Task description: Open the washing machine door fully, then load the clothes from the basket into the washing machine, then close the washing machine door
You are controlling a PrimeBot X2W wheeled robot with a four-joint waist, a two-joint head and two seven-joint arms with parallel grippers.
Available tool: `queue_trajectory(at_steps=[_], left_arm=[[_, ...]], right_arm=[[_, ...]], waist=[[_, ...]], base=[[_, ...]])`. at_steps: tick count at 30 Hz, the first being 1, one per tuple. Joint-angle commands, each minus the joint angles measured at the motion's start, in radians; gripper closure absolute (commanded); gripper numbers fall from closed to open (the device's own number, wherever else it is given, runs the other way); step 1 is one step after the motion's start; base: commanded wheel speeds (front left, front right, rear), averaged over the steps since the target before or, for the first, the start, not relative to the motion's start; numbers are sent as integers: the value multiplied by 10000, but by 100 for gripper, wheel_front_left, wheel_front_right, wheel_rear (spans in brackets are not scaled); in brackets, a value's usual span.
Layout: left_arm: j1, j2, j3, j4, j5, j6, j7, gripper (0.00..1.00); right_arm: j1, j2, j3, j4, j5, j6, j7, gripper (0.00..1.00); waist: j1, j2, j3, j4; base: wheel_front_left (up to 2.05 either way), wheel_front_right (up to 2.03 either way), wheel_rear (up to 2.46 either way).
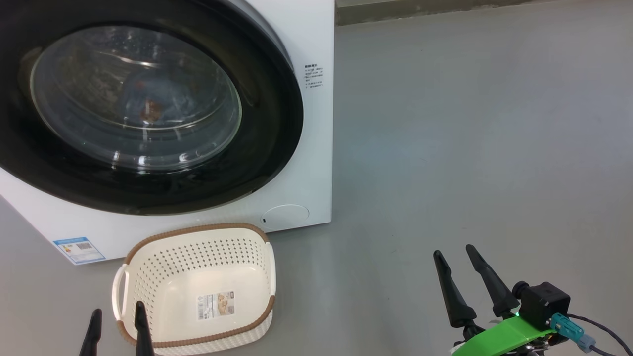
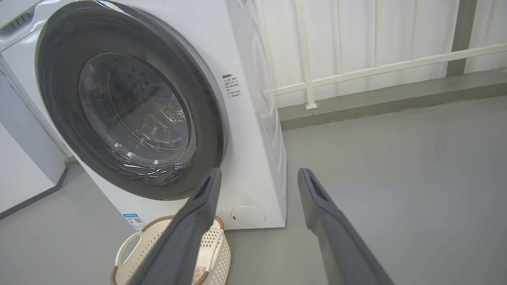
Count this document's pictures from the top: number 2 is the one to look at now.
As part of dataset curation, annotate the round white filter cover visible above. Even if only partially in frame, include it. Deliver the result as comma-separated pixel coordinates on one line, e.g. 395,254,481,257
231,206,266,228

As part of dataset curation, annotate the cream perforated laundry basket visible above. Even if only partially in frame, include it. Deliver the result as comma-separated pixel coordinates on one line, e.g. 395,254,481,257
110,215,231,285

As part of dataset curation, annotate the white detergent drawer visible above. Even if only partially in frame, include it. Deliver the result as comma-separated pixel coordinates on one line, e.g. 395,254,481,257
0,0,45,52

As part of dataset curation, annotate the paper basket label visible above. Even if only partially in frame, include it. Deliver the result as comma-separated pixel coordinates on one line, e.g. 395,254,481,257
192,266,209,285

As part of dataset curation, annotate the round black glass washer door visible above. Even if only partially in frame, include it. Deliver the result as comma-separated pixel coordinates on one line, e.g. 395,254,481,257
35,0,229,200

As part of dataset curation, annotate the white front-load washing machine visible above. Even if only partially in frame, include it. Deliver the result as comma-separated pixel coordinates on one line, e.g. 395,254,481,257
0,0,288,231

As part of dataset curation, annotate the blue energy label sticker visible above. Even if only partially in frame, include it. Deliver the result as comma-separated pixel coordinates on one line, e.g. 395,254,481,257
123,213,147,232

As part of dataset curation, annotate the printed text label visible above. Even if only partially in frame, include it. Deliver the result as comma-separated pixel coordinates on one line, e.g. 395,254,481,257
222,73,241,98

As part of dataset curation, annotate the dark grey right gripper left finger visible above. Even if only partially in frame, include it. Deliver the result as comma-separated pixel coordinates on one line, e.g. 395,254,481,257
127,167,222,285

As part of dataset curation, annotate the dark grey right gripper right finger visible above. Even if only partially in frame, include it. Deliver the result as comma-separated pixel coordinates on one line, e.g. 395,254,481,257
297,168,395,285

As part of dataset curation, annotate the white metal railing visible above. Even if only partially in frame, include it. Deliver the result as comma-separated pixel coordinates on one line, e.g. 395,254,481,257
257,0,507,110

